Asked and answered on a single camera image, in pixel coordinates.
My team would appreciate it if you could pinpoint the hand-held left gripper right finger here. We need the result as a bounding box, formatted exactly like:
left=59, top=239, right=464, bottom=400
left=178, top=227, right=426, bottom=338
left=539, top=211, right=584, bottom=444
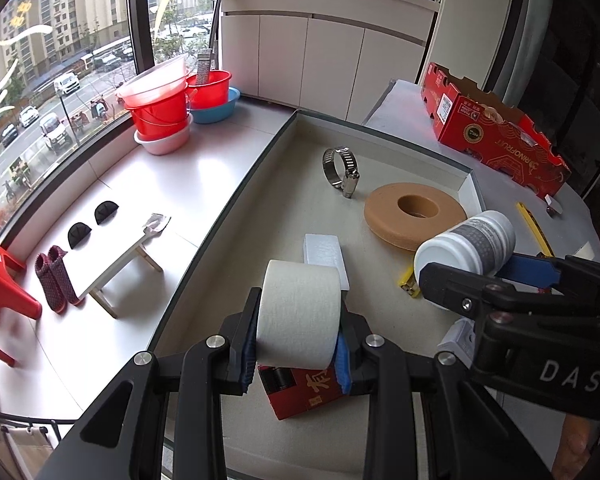
left=334, top=300, right=551, bottom=480

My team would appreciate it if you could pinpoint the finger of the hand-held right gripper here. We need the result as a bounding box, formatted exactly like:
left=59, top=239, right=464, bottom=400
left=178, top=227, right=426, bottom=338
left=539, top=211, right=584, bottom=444
left=420, top=260, right=556, bottom=321
left=500, top=254, right=563, bottom=291

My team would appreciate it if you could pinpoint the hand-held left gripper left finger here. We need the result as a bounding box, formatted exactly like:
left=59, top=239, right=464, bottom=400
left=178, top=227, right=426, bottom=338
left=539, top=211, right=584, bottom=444
left=35, top=287, right=262, bottom=480

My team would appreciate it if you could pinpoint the silver white capped bottle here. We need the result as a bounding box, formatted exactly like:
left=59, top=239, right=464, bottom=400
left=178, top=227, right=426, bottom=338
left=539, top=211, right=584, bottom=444
left=413, top=210, right=517, bottom=301

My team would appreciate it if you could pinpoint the large white tape roll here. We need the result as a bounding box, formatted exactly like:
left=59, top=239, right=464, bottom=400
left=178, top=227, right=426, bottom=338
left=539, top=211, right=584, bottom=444
left=256, top=259, right=342, bottom=368

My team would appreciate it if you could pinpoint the metal hose clamp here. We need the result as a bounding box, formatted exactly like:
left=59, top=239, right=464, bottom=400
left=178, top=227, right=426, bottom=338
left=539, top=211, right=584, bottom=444
left=322, top=146, right=361, bottom=200

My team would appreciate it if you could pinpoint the person's right forearm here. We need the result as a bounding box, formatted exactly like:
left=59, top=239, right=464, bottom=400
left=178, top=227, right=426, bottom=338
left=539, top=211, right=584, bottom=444
left=550, top=412, right=600, bottom=480

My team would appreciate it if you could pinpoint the yellow utility knife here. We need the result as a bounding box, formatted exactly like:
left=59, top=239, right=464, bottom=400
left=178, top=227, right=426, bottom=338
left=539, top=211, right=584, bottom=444
left=399, top=262, right=421, bottom=298
left=516, top=201, right=556, bottom=261

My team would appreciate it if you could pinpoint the red printed box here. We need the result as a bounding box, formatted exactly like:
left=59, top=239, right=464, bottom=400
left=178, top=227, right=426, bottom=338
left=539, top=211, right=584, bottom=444
left=257, top=364, right=345, bottom=421

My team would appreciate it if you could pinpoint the white plug adapter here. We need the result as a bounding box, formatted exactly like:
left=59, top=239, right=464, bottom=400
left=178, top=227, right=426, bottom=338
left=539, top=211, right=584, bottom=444
left=437, top=317, right=477, bottom=362

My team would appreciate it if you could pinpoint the white rectangular block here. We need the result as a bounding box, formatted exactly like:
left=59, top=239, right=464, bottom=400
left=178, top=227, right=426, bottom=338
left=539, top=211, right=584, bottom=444
left=302, top=233, right=351, bottom=292

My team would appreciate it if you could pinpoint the red cardboard box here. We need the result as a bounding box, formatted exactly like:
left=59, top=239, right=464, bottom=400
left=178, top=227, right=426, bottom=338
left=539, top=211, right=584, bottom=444
left=420, top=62, right=572, bottom=200

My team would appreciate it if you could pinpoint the small white low table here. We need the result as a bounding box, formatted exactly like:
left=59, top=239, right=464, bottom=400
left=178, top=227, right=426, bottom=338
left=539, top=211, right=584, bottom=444
left=77, top=232, right=165, bottom=319

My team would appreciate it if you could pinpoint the crumpled plastic packet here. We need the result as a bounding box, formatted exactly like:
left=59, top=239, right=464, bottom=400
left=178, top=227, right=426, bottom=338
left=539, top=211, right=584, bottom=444
left=142, top=213, right=172, bottom=235

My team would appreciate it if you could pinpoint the dark red patterned slipper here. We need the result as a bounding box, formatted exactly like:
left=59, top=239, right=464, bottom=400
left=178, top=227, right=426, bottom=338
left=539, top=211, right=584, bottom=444
left=48, top=245, right=85, bottom=307
left=34, top=253, right=66, bottom=315

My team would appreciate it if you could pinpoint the black half round pad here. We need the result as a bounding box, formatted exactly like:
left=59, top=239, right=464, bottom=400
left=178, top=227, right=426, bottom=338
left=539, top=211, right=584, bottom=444
left=67, top=223, right=92, bottom=249
left=94, top=200, right=121, bottom=225

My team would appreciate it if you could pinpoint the white basin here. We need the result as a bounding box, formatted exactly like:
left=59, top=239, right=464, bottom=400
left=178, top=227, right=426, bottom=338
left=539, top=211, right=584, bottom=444
left=133, top=112, right=194, bottom=156

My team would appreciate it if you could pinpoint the blue basin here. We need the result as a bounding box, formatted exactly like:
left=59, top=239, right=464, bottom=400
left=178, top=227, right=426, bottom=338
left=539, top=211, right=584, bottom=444
left=190, top=86, right=242, bottom=125

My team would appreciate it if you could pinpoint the red plastic stool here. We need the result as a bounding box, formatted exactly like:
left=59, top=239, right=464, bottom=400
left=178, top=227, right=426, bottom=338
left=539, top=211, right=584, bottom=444
left=0, top=237, right=43, bottom=367

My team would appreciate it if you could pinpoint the red bucket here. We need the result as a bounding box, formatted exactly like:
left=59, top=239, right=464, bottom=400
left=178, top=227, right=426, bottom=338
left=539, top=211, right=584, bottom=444
left=124, top=91, right=191, bottom=140

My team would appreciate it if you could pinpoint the white cabinet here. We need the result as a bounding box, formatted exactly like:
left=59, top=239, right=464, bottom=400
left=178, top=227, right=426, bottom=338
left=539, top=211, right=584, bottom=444
left=220, top=0, right=440, bottom=122

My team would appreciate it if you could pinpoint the clear pink basin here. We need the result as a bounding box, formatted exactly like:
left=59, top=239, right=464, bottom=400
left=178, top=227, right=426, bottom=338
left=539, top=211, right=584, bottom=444
left=116, top=55, right=190, bottom=101

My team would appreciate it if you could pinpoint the tan foam ring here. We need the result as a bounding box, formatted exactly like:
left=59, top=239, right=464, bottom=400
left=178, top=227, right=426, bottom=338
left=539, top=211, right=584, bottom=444
left=364, top=182, right=468, bottom=252

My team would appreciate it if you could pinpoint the long handled brush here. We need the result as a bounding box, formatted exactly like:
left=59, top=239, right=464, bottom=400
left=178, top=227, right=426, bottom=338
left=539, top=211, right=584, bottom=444
left=196, top=0, right=231, bottom=86

